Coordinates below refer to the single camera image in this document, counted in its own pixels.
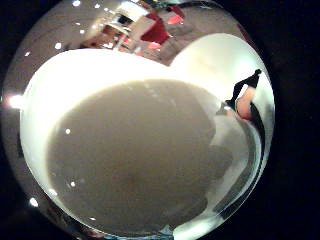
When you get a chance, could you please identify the red armchair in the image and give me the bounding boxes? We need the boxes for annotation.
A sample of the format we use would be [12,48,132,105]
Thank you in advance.
[166,5,186,26]
[139,13,172,46]

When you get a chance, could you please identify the white cabinet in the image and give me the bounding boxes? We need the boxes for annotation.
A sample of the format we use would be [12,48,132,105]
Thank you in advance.
[113,1,150,26]

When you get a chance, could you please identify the black cable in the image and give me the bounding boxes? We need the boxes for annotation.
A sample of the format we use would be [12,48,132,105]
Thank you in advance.
[249,101,267,165]

